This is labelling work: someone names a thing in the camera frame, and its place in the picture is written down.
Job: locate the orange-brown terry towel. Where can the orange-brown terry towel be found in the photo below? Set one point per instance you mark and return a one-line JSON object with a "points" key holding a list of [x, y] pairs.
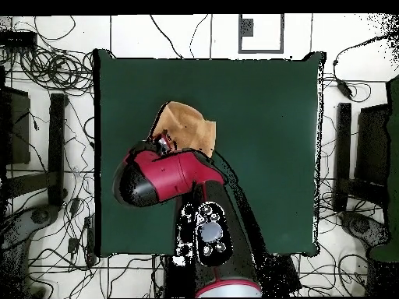
{"points": [[187, 124]]}

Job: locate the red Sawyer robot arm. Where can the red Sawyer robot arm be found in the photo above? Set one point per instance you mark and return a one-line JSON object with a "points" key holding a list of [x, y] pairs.
{"points": [[168, 174]]}

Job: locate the flat black box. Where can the flat black box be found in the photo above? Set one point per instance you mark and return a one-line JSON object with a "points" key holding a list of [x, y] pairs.
{"points": [[17, 39]]}

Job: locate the dark green table cloth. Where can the dark green table cloth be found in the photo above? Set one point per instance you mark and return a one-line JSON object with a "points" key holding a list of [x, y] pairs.
{"points": [[265, 140]]}

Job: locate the black power strip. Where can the black power strip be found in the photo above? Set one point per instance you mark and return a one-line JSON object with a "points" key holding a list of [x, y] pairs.
{"points": [[90, 239]]}

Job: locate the black stand bar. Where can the black stand bar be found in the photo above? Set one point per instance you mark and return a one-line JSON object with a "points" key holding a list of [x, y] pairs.
{"points": [[57, 149], [343, 140]]}

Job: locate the small black plug adapter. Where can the small black plug adapter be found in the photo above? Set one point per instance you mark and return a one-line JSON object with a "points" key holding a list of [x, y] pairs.
{"points": [[73, 245]]}

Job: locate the black power adapter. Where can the black power adapter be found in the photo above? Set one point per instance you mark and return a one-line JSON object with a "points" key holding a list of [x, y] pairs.
{"points": [[344, 87]]}

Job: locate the black monitor box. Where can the black monitor box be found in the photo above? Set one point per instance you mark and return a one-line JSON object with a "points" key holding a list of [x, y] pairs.
{"points": [[17, 124], [372, 146]]}

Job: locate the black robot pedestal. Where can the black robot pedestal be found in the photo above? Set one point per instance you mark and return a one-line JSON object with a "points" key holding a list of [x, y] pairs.
{"points": [[174, 280]]}

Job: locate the grey square floor frame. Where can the grey square floor frame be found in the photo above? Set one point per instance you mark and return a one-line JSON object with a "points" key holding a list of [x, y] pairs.
{"points": [[246, 28]]}

